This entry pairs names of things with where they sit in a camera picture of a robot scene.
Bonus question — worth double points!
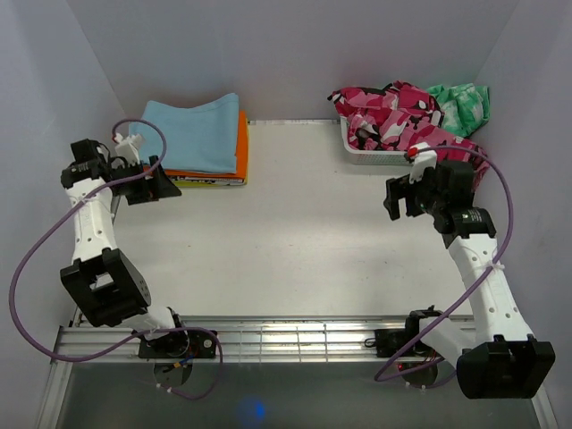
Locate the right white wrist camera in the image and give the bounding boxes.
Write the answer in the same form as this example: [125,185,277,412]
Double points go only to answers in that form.
[406,142,437,184]

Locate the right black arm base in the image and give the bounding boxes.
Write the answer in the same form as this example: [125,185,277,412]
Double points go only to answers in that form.
[374,329,441,358]

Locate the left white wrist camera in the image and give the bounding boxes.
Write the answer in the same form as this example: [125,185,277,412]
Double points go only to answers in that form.
[114,133,146,164]

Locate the aluminium mounting rail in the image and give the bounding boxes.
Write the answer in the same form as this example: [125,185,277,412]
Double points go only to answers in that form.
[55,315,406,364]

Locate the folded orange trousers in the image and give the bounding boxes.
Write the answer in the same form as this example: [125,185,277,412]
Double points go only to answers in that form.
[165,110,249,186]

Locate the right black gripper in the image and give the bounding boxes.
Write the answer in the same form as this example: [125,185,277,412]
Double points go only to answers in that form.
[383,162,444,220]

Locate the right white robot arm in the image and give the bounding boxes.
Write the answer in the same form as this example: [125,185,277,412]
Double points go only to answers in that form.
[383,161,555,399]

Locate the green tie-dye trousers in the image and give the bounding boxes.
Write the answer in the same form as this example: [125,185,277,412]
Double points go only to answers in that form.
[426,83,491,138]

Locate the purple cable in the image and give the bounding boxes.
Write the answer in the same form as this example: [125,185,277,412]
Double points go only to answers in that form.
[8,117,223,400]
[373,143,515,391]

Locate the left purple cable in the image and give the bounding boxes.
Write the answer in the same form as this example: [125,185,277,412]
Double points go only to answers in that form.
[8,117,223,400]

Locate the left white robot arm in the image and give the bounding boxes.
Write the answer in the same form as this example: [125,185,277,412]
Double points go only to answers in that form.
[60,134,189,358]

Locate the light blue trousers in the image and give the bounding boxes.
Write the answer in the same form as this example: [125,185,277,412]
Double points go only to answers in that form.
[142,93,240,173]

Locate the pink camouflage trousers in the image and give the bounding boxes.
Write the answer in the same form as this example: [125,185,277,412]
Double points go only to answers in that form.
[328,80,489,185]

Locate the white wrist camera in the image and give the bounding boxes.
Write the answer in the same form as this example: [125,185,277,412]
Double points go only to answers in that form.
[406,142,437,184]
[114,133,146,164]

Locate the folded yellow patterned trousers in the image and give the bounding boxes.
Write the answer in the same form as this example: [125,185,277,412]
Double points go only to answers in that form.
[166,121,249,188]

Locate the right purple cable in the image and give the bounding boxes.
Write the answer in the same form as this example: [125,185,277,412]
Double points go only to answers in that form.
[373,143,515,391]

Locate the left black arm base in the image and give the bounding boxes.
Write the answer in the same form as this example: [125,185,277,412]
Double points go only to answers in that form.
[138,329,217,359]

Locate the white plastic basket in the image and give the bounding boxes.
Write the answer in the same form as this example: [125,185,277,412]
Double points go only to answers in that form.
[340,118,409,166]

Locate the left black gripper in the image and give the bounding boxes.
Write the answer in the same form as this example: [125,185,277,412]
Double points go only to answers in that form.
[111,155,181,205]

